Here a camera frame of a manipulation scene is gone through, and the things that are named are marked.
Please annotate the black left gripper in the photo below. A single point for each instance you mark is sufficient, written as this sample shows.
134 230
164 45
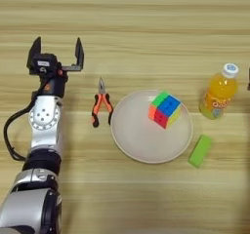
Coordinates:
55 85

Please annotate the left gripper labelled black box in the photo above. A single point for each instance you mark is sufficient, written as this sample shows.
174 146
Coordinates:
44 63

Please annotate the orange juice bottle white cap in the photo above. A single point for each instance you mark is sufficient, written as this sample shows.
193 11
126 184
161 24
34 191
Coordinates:
219 93

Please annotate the colourful puzzle cube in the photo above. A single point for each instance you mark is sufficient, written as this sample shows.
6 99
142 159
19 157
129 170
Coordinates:
164 109

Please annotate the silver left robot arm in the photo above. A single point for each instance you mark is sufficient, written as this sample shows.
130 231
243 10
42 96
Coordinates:
44 117

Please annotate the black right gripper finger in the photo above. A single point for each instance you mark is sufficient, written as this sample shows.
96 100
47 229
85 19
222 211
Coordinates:
249 78

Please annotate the green rectangular block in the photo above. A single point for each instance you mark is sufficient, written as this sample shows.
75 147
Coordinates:
199 151

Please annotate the round beige plate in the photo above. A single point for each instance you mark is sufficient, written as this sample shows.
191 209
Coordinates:
143 137

